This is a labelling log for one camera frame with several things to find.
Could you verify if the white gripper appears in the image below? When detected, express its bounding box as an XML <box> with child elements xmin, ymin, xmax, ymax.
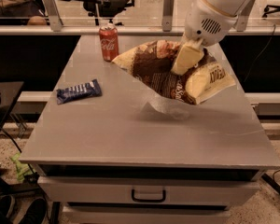
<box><xmin>171</xmin><ymin>0</ymin><xmax>237</xmax><ymax>76</ymax></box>

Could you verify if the brown and cream chip bag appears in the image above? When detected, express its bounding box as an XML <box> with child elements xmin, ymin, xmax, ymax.
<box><xmin>112</xmin><ymin>40</ymin><xmax>235</xmax><ymax>105</ymax></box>

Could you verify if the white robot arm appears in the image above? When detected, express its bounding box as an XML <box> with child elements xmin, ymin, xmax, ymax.
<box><xmin>171</xmin><ymin>0</ymin><xmax>252</xmax><ymax>76</ymax></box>

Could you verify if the red cola can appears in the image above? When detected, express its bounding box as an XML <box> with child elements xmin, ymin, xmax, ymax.
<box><xmin>99</xmin><ymin>23</ymin><xmax>119</xmax><ymax>62</ymax></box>

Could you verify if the blue snack bar wrapper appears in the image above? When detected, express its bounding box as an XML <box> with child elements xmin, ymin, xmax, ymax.
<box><xmin>56</xmin><ymin>79</ymin><xmax>102</xmax><ymax>105</ymax></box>

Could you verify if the grey upper drawer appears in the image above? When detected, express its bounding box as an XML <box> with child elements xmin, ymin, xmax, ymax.
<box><xmin>38</xmin><ymin>176</ymin><xmax>259</xmax><ymax>206</ymax></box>

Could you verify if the grey drawer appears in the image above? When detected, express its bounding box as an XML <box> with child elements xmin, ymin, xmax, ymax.
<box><xmin>63</xmin><ymin>206</ymin><xmax>230</xmax><ymax>224</ymax></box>
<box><xmin>38</xmin><ymin>176</ymin><xmax>259</xmax><ymax>206</ymax></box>

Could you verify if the grey lower drawer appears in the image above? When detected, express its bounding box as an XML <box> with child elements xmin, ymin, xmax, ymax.
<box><xmin>63</xmin><ymin>206</ymin><xmax>230</xmax><ymax>224</ymax></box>

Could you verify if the green object on floor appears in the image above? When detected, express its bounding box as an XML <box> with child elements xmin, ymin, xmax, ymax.
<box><xmin>10</xmin><ymin>153</ymin><xmax>34</xmax><ymax>182</ymax></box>

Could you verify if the black shoe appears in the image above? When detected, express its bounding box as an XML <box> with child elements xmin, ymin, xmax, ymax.
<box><xmin>19</xmin><ymin>198</ymin><xmax>47</xmax><ymax>224</ymax></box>

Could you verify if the middle metal bracket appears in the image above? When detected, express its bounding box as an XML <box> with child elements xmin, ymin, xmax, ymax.
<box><xmin>161</xmin><ymin>0</ymin><xmax>175</xmax><ymax>32</ymax></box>

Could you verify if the metal bracket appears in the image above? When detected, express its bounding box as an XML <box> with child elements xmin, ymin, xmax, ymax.
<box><xmin>161</xmin><ymin>0</ymin><xmax>175</xmax><ymax>32</ymax></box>
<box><xmin>42</xmin><ymin>0</ymin><xmax>63</xmax><ymax>32</ymax></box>
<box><xmin>234</xmin><ymin>0</ymin><xmax>255</xmax><ymax>32</ymax></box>

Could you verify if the right metal bracket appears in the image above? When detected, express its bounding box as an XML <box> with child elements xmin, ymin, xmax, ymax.
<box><xmin>234</xmin><ymin>0</ymin><xmax>255</xmax><ymax>32</ymax></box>

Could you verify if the black drawer handle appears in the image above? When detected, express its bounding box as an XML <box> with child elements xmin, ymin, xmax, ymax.
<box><xmin>131</xmin><ymin>189</ymin><xmax>167</xmax><ymax>203</ymax></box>

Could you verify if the left metal bracket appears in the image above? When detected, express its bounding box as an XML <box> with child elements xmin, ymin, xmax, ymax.
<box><xmin>42</xmin><ymin>0</ymin><xmax>63</xmax><ymax>32</ymax></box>

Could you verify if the grey rail shelf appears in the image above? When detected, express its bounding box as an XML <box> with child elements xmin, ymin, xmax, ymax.
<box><xmin>0</xmin><ymin>26</ymin><xmax>280</xmax><ymax>36</ymax></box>

